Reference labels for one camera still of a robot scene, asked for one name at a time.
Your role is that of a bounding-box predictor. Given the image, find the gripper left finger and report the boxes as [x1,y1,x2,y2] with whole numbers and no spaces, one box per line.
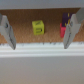
[0,13,17,51]

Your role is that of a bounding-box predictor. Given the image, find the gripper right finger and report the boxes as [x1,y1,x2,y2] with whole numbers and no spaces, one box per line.
[63,12,84,50]

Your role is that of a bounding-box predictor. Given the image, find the pink block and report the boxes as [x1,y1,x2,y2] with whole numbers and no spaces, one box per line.
[59,22,68,38]

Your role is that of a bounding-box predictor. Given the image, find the purple block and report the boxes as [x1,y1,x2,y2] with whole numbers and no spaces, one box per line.
[62,12,73,28]

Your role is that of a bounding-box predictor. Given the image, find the yellow block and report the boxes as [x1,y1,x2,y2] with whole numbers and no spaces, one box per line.
[31,20,45,35]

